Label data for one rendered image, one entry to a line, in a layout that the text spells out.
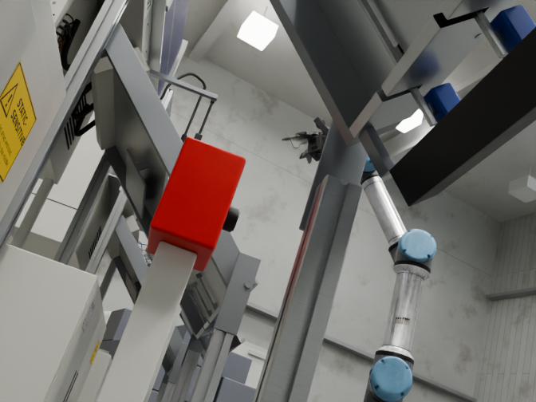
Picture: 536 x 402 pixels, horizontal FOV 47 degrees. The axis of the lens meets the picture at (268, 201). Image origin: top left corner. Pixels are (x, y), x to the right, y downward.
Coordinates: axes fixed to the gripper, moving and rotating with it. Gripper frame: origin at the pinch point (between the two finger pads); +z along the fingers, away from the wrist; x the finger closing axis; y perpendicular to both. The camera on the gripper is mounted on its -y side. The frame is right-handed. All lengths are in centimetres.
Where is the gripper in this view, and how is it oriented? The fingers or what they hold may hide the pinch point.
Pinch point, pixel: (290, 147)
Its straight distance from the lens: 234.9
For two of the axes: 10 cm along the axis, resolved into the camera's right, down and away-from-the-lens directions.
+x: 4.8, 4.1, 7.8
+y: 0.3, 8.8, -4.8
